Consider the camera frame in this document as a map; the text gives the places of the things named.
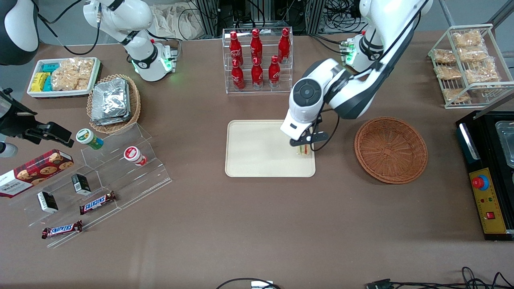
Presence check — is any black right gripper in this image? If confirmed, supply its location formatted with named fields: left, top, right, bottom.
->
left=0, top=88, right=75, bottom=147

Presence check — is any white rectangular snack tray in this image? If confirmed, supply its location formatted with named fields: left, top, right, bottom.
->
left=27, top=57, right=102, bottom=99

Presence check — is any beige plastic tray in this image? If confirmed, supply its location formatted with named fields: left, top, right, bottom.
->
left=225, top=120, right=316, bottom=178

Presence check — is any brown round wicker basket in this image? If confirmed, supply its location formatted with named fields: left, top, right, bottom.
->
left=354, top=117, right=428, bottom=185

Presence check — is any light oval wicker basket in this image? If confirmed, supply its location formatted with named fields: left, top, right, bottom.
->
left=86, top=74, right=141, bottom=134

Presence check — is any green lidded cup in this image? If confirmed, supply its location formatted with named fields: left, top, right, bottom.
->
left=76, top=128, right=104, bottom=150

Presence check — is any red tartan cookie box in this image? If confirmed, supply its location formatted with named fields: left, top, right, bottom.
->
left=0, top=149, right=75, bottom=198

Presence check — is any yellow snack pack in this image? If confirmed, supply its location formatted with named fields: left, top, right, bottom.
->
left=31, top=72, right=51, bottom=92

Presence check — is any small black box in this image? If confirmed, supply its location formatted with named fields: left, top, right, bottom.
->
left=71, top=173, right=92, bottom=196
left=37, top=191, right=59, bottom=214

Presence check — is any silver foil pack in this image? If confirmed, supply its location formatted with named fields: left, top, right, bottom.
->
left=91, top=108, right=131, bottom=126
left=92, top=78, right=130, bottom=119

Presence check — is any clear bag of crackers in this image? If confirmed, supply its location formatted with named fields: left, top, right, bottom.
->
left=51, top=57, right=95, bottom=92

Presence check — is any clear acrylic bottle rack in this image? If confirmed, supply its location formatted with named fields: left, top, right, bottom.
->
left=222, top=27, right=294, bottom=94

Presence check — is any red cola bottle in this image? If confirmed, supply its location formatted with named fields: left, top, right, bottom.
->
left=251, top=57, right=264, bottom=90
left=250, top=29, right=263, bottom=65
left=229, top=31, right=244, bottom=67
left=268, top=55, right=281, bottom=88
left=231, top=59, right=245, bottom=91
left=278, top=28, right=291, bottom=64

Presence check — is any brown Snickers bar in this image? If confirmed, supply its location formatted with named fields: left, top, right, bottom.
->
left=79, top=191, right=117, bottom=215
left=42, top=220, right=83, bottom=240

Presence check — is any red lidded cup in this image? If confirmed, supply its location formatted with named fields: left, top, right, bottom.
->
left=124, top=147, right=147, bottom=166

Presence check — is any clear acrylic step stand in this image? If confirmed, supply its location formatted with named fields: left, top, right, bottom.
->
left=10, top=122, right=173, bottom=248

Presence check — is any clear bag of fried snack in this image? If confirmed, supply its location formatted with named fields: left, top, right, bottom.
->
left=465, top=60, right=502, bottom=85
left=459, top=46, right=490, bottom=63
left=452, top=30, right=483, bottom=49
left=443, top=88, right=471, bottom=103
left=433, top=49, right=457, bottom=65
left=436, top=65, right=462, bottom=80

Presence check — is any beige cloth bag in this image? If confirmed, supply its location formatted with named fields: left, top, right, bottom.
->
left=151, top=3, right=204, bottom=41

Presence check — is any black control box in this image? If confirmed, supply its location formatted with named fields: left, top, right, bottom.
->
left=455, top=110, right=514, bottom=241

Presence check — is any yellow emergency stop panel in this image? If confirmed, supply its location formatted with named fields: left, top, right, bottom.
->
left=469, top=168, right=508, bottom=234

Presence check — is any metal container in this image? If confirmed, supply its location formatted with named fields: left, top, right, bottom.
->
left=495, top=120, right=514, bottom=169

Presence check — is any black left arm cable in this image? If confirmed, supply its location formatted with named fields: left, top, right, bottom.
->
left=310, top=0, right=428, bottom=153

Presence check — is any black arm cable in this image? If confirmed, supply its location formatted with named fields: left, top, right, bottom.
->
left=310, top=0, right=428, bottom=153
left=37, top=0, right=101, bottom=56

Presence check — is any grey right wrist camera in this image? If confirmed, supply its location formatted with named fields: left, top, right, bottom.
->
left=0, top=142, right=19, bottom=158

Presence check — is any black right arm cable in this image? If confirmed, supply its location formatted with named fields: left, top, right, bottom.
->
left=37, top=0, right=101, bottom=56

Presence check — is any black background cable bundle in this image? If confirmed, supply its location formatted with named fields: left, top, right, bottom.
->
left=309, top=0, right=368, bottom=55

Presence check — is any white wire rack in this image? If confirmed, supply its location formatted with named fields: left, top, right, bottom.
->
left=428, top=23, right=514, bottom=110

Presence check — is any black looped cable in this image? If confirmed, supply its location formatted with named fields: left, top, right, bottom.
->
left=216, top=278, right=281, bottom=289

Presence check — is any black cable connector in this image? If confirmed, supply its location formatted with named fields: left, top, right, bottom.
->
left=365, top=279, right=395, bottom=289

